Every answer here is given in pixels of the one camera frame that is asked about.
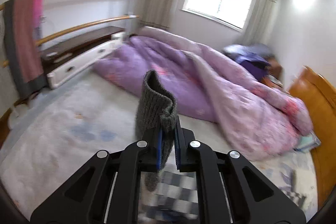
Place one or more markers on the dark clothes pile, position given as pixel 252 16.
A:
pixel 253 58

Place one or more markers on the striped teal pillow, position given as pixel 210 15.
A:
pixel 307 143

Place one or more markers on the grey white checkered sweater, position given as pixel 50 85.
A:
pixel 157 118

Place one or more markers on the beige right curtain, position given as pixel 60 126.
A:
pixel 259 23

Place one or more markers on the white patterned bed sheet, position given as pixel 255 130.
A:
pixel 65 127

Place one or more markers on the pink grey towel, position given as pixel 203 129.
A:
pixel 22 19

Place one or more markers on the wooden clothes rack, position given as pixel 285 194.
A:
pixel 82 26

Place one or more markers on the purple pink floral duvet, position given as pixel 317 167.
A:
pixel 255 119

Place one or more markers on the white dark-top low cabinet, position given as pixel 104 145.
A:
pixel 65 60

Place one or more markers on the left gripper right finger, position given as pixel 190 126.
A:
pixel 231 189

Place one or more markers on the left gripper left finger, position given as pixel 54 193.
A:
pixel 106 188

